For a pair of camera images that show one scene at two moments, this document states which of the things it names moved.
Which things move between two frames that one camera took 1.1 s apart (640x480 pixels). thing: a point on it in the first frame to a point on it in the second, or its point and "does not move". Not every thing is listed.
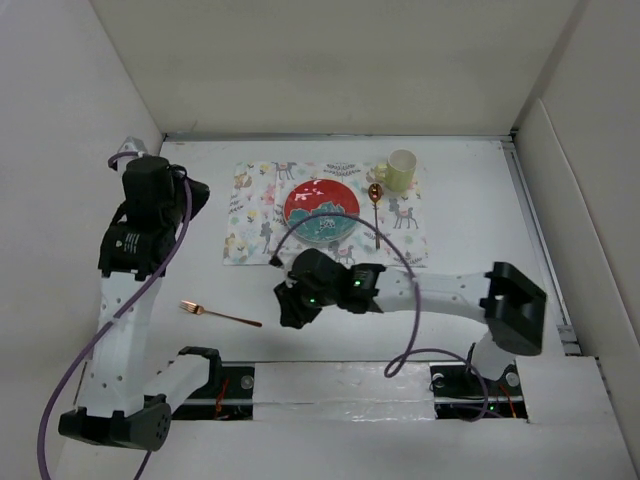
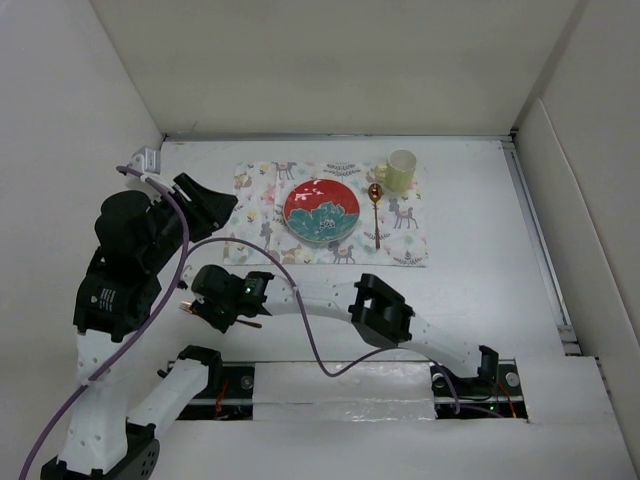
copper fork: (198, 310) does not move
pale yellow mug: (399, 171) does not move
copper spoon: (375, 193) does not move
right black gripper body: (321, 297) to (221, 313)
